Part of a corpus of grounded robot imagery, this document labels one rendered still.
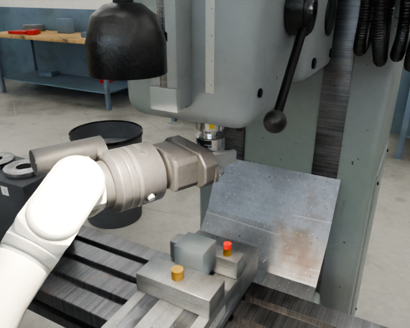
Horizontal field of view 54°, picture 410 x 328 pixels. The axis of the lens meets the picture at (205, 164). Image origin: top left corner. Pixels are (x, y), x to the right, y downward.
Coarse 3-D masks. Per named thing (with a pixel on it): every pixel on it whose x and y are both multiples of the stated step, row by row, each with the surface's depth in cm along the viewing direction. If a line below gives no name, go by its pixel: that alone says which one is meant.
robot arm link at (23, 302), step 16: (0, 256) 44; (16, 256) 44; (0, 272) 43; (16, 272) 43; (32, 272) 44; (0, 288) 42; (16, 288) 43; (32, 288) 44; (0, 304) 41; (16, 304) 43; (0, 320) 41; (16, 320) 43
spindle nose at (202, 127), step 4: (196, 124) 62; (200, 124) 61; (204, 124) 61; (208, 124) 61; (196, 128) 62; (200, 128) 61; (204, 128) 61; (208, 128) 61; (216, 128) 61; (220, 128) 61; (224, 128) 62
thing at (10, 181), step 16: (0, 160) 95; (16, 160) 99; (0, 176) 90; (16, 176) 88; (32, 176) 89; (0, 192) 90; (16, 192) 87; (32, 192) 88; (0, 208) 92; (16, 208) 89; (0, 224) 94; (0, 240) 97
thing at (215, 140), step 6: (198, 132) 64; (222, 132) 64; (198, 138) 62; (204, 138) 62; (210, 138) 62; (216, 138) 62; (222, 138) 62; (204, 144) 62; (210, 144) 62; (216, 144) 62
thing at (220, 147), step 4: (200, 144) 62; (220, 144) 62; (224, 144) 64; (208, 148) 62; (212, 148) 62; (216, 148) 62; (220, 148) 63; (224, 148) 64; (224, 168) 66; (220, 172) 65; (224, 172) 66; (220, 176) 65
